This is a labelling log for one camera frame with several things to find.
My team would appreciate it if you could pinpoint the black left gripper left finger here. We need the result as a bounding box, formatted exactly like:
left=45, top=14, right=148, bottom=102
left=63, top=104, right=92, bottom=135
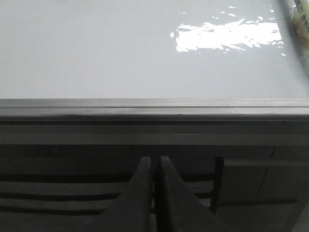
left=83, top=157, right=153, bottom=232

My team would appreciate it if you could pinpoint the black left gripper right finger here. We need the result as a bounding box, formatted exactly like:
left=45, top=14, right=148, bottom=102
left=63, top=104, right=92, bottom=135
left=156, top=157, right=232, bottom=232

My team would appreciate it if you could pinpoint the marker pen with taped cap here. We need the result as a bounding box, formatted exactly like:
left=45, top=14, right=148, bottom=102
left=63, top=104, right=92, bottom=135
left=280, top=0, right=309, bottom=75

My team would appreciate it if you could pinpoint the white whiteboard with grey frame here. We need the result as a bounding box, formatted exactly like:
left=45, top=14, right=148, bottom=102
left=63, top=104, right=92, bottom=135
left=0, top=0, right=309, bottom=121

